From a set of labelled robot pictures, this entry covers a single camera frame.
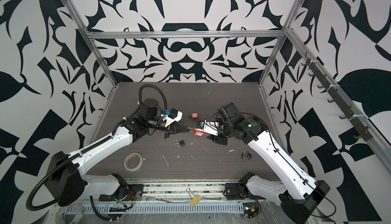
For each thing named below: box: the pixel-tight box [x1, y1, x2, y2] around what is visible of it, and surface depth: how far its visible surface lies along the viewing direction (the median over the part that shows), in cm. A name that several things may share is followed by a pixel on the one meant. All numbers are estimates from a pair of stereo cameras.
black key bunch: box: [241, 149, 252, 160], surface depth 86 cm
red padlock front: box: [192, 129, 207, 137], surface depth 69 cm
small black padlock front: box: [173, 139, 186, 148], surface depth 92 cm
